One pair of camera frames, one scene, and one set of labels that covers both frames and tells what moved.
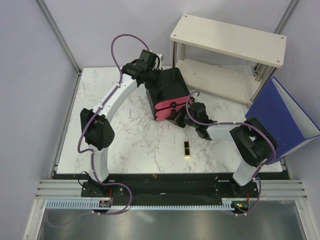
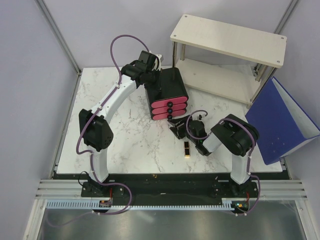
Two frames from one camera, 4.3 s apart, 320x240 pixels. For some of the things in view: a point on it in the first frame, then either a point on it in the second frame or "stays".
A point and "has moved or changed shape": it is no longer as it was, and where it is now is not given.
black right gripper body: x=193 y=124 → x=193 y=140
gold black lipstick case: x=187 y=149 stays
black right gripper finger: x=181 y=113 → x=178 y=122
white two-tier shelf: x=225 y=61 stays
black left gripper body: x=154 y=82 stays
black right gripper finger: x=179 y=123 → x=180 y=131
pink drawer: x=168 y=112 has moved or changed shape
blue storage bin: x=289 y=125 stays
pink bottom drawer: x=160 y=118 has moved or changed shape
